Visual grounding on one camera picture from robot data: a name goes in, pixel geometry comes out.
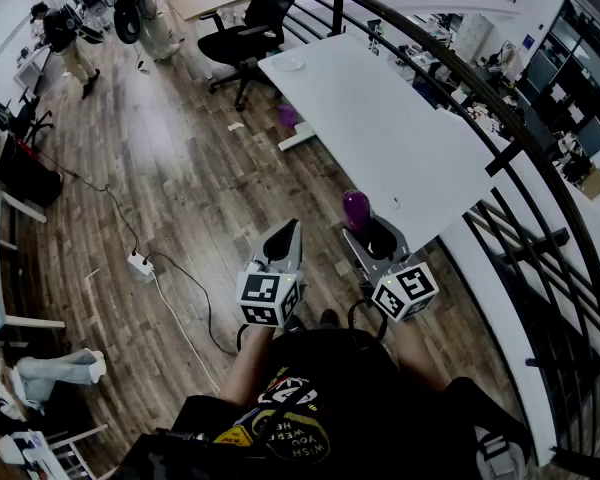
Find dark framed glass partition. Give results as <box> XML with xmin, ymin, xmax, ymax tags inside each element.
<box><xmin>518</xmin><ymin>0</ymin><xmax>600</xmax><ymax>157</ymax></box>

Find blue jeans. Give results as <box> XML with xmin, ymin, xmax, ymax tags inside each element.
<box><xmin>14</xmin><ymin>347</ymin><xmax>107</xmax><ymax>415</ymax></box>

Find cardboard box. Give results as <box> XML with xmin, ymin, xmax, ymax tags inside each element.
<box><xmin>578</xmin><ymin>166</ymin><xmax>600</xmax><ymax>202</ymax></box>

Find black bag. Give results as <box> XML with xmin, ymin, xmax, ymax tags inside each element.
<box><xmin>0</xmin><ymin>131</ymin><xmax>65</xmax><ymax>209</ymax></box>

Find small black swivel chair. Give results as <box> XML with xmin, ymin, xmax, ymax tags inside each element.
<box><xmin>0</xmin><ymin>92</ymin><xmax>55</xmax><ymax>145</ymax></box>

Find purple eggplant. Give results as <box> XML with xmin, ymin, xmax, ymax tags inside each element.
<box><xmin>342</xmin><ymin>189</ymin><xmax>372</xmax><ymax>243</ymax></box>

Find black floor cable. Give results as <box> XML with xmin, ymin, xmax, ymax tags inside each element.
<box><xmin>32</xmin><ymin>150</ymin><xmax>142</xmax><ymax>255</ymax></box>
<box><xmin>145</xmin><ymin>250</ymin><xmax>238</xmax><ymax>357</ymax></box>

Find white power strip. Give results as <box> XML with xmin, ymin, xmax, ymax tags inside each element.
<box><xmin>126</xmin><ymin>250</ymin><xmax>156</xmax><ymax>277</ymax></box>

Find purple bag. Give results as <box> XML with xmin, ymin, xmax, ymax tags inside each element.
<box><xmin>276</xmin><ymin>103</ymin><xmax>300</xmax><ymax>129</ymax></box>

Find person's black printed shirt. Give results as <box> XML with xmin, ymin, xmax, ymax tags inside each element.
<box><xmin>113</xmin><ymin>326</ymin><xmax>532</xmax><ymax>480</ymax></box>

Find white power cable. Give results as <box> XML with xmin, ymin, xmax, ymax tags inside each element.
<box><xmin>151</xmin><ymin>271</ymin><xmax>222</xmax><ymax>395</ymax></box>

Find white plate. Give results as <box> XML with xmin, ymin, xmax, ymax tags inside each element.
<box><xmin>271</xmin><ymin>56</ymin><xmax>307</xmax><ymax>73</ymax></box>

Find grey backpack strap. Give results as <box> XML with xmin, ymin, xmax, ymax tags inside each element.
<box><xmin>473</xmin><ymin>425</ymin><xmax>527</xmax><ymax>480</ymax></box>

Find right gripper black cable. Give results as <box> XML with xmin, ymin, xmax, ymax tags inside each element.
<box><xmin>346</xmin><ymin>296</ymin><xmax>389</xmax><ymax>342</ymax></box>

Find black office chair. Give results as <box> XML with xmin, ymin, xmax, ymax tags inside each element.
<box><xmin>196</xmin><ymin>0</ymin><xmax>315</xmax><ymax>113</ymax></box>

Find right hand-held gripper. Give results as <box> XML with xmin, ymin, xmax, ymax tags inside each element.
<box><xmin>341</xmin><ymin>212</ymin><xmax>440</xmax><ymax>323</ymax></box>

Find person's left forearm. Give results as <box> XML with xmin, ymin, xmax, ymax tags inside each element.
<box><xmin>218</xmin><ymin>323</ymin><xmax>277</xmax><ymax>405</ymax></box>

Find white table foot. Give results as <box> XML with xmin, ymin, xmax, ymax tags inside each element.
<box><xmin>278</xmin><ymin>120</ymin><xmax>317</xmax><ymax>152</ymax></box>

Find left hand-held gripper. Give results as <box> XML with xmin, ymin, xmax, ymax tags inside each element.
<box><xmin>235</xmin><ymin>218</ymin><xmax>305</xmax><ymax>329</ymax></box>

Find person's right forearm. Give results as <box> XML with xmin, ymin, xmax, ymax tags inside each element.
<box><xmin>388</xmin><ymin>316</ymin><xmax>452</xmax><ymax>395</ymax></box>

